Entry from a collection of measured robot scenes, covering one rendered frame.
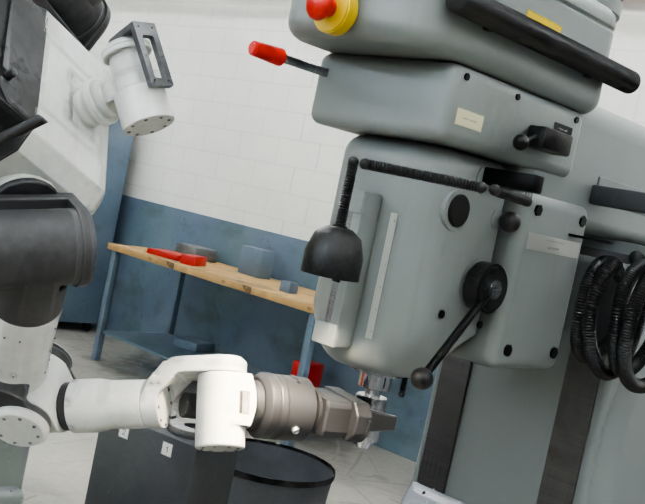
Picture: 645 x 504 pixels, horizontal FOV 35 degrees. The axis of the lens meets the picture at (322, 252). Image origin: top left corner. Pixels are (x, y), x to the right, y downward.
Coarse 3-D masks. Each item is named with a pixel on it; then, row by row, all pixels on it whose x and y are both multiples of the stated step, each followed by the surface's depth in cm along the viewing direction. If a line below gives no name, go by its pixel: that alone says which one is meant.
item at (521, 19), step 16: (448, 0) 120; (464, 0) 119; (480, 0) 120; (464, 16) 121; (480, 16) 122; (496, 16) 123; (512, 16) 126; (496, 32) 126; (512, 32) 127; (528, 32) 129; (544, 32) 131; (544, 48) 133; (560, 48) 134; (576, 48) 137; (576, 64) 139; (592, 64) 141; (608, 64) 144; (608, 80) 146; (624, 80) 148; (640, 80) 151
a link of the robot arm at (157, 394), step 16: (160, 368) 135; (176, 368) 134; (192, 368) 134; (208, 368) 134; (224, 368) 134; (240, 368) 135; (144, 384) 135; (160, 384) 134; (176, 384) 138; (144, 400) 134; (160, 400) 135; (144, 416) 134; (160, 416) 135
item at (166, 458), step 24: (120, 432) 176; (144, 432) 173; (168, 432) 173; (192, 432) 171; (96, 456) 179; (120, 456) 176; (144, 456) 173; (168, 456) 170; (192, 456) 167; (216, 456) 172; (96, 480) 179; (120, 480) 176; (144, 480) 173; (168, 480) 170; (192, 480) 168; (216, 480) 173
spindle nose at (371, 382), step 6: (360, 372) 146; (360, 378) 145; (366, 378) 144; (372, 378) 144; (378, 378) 144; (384, 378) 144; (360, 384) 145; (366, 384) 144; (372, 384) 144; (378, 384) 144; (384, 384) 144; (390, 384) 145; (378, 390) 144; (384, 390) 144; (390, 390) 146
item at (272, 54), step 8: (248, 48) 132; (256, 48) 131; (264, 48) 132; (272, 48) 133; (280, 48) 134; (256, 56) 132; (264, 56) 132; (272, 56) 133; (280, 56) 134; (288, 56) 136; (280, 64) 135; (288, 64) 136; (296, 64) 137; (304, 64) 138; (312, 64) 139; (312, 72) 140; (320, 72) 140
